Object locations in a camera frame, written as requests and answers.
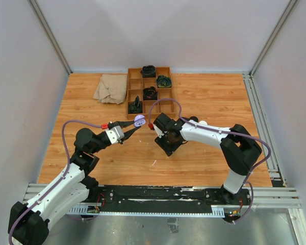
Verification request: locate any white earbud case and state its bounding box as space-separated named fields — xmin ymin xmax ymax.
xmin=199 ymin=120 xmax=208 ymax=126

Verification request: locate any blue yellow rolled tie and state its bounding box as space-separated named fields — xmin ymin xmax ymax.
xmin=156 ymin=75 xmax=172 ymax=88

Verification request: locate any beige folded cloth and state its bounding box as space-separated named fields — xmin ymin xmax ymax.
xmin=93 ymin=74 xmax=127 ymax=105

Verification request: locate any black earbud case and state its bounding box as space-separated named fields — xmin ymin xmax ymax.
xmin=190 ymin=116 xmax=198 ymax=122

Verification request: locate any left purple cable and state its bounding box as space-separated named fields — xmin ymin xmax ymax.
xmin=8 ymin=119 xmax=110 ymax=245

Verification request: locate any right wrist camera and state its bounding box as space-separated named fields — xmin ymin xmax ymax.
xmin=153 ymin=124 xmax=165 ymax=138

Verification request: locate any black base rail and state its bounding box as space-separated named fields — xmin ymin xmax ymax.
xmin=86 ymin=185 xmax=251 ymax=214

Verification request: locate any dark floral folded tie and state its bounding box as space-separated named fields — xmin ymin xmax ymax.
xmin=128 ymin=96 xmax=143 ymax=114

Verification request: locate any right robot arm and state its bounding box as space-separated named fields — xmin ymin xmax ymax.
xmin=149 ymin=113 xmax=262 ymax=204

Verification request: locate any wooden compartment tray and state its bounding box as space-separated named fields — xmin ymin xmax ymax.
xmin=126 ymin=66 xmax=175 ymax=119

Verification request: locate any purple earbud case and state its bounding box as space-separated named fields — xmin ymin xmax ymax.
xmin=134 ymin=114 xmax=146 ymax=128

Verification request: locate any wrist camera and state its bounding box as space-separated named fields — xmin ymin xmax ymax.
xmin=153 ymin=124 xmax=165 ymax=138
xmin=105 ymin=126 xmax=125 ymax=144

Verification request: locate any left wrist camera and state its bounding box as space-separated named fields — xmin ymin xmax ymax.
xmin=105 ymin=126 xmax=125 ymax=144

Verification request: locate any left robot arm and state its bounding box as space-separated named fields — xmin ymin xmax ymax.
xmin=8 ymin=121 xmax=141 ymax=244

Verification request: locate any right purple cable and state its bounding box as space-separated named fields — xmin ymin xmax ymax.
xmin=147 ymin=98 xmax=272 ymax=224

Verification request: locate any black orange rolled tie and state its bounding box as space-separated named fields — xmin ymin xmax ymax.
xmin=143 ymin=86 xmax=158 ymax=101

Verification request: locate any purple cable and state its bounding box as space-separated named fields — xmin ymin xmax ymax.
xmin=147 ymin=98 xmax=272 ymax=224
xmin=8 ymin=119 xmax=110 ymax=245

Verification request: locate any black rolled tie top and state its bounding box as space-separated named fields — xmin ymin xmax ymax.
xmin=140 ymin=65 xmax=156 ymax=78

